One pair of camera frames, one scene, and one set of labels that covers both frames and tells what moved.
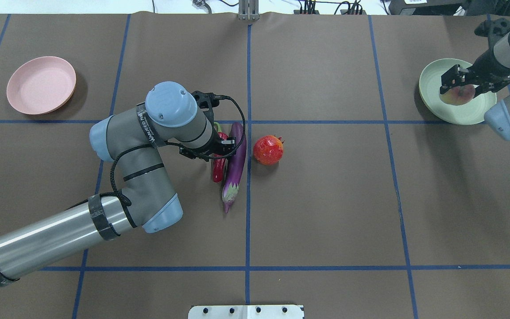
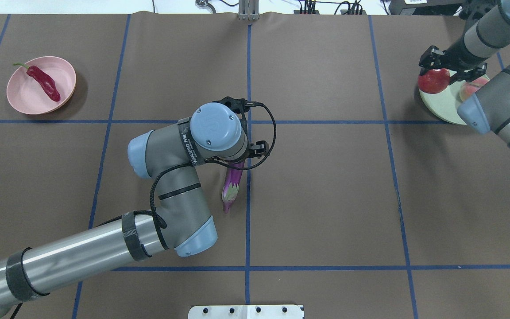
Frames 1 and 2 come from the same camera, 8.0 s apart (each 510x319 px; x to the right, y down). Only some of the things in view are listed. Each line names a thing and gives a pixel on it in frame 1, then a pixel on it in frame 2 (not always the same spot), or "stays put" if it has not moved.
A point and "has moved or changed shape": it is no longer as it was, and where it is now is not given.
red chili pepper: (219, 162) to (47, 81)
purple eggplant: (230, 190) stays put
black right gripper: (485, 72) to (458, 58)
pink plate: (41, 84) stays put
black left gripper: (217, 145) to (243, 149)
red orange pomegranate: (268, 149) has moved or changed shape
